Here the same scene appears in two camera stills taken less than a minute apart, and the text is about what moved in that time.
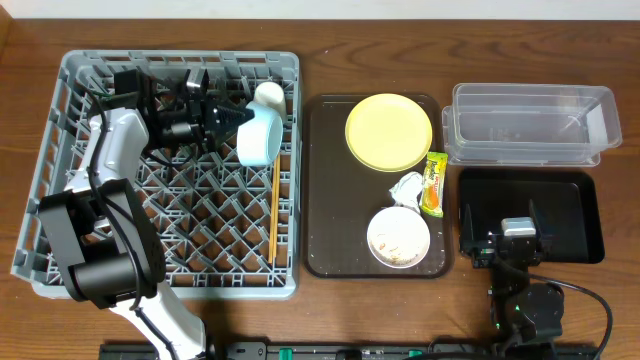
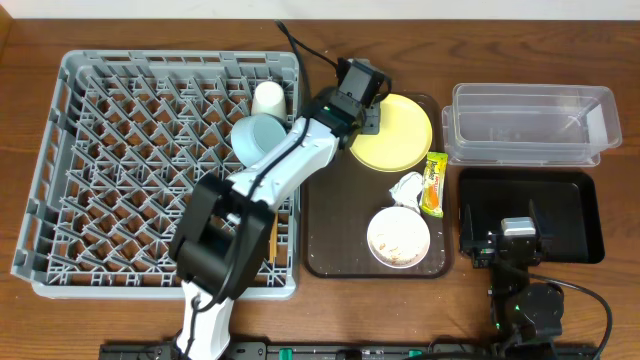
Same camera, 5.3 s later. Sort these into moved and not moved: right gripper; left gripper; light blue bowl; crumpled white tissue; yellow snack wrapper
Moved: light blue bowl; left gripper
Not moved: right gripper; crumpled white tissue; yellow snack wrapper
